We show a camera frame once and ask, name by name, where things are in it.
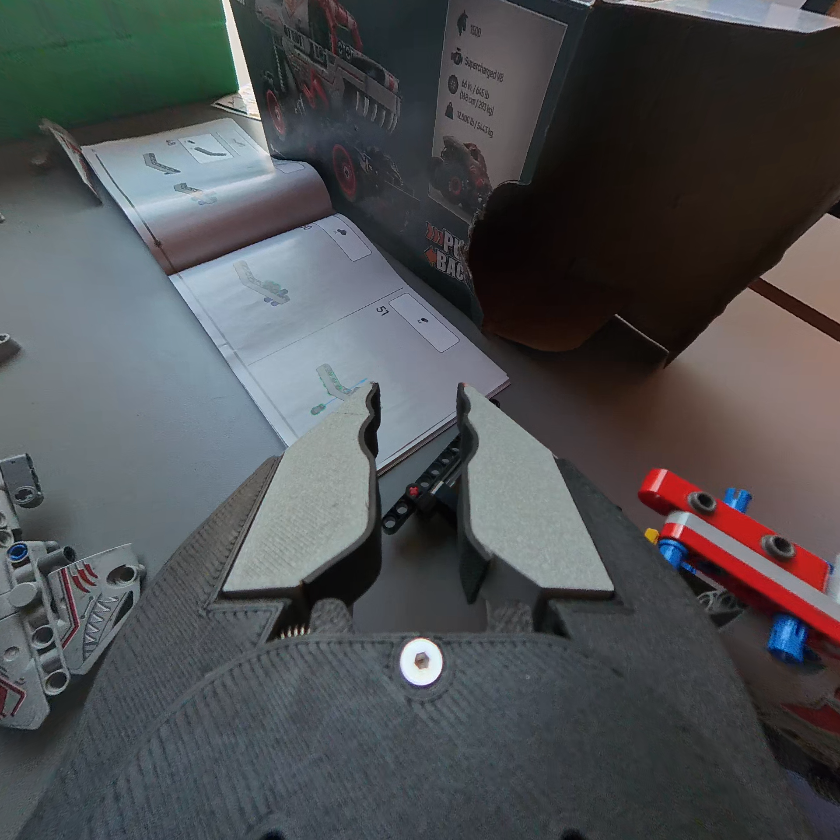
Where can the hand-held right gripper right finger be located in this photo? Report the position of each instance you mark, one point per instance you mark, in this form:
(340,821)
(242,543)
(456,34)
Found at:
(525,518)

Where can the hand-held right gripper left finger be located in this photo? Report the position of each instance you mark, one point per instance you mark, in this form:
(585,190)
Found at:
(315,512)

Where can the black lego beam assembly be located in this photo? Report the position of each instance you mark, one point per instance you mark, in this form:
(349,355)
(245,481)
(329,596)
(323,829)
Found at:
(420,492)

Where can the red lego beam assembly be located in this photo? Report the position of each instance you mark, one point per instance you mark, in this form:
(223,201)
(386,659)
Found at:
(722,531)

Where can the lego instruction booklet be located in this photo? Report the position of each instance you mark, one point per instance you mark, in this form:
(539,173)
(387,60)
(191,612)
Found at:
(295,295)

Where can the grey lego panel assembly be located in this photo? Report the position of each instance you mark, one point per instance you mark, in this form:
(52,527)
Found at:
(85,604)

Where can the small grey lego connector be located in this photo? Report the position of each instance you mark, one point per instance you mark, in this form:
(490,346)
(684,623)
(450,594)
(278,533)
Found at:
(6,348)

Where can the printed cardboard lego box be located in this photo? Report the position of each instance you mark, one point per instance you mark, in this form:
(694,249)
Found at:
(394,98)

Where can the white paper sheet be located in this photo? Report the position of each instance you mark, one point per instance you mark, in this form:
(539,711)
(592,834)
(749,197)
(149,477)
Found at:
(229,102)

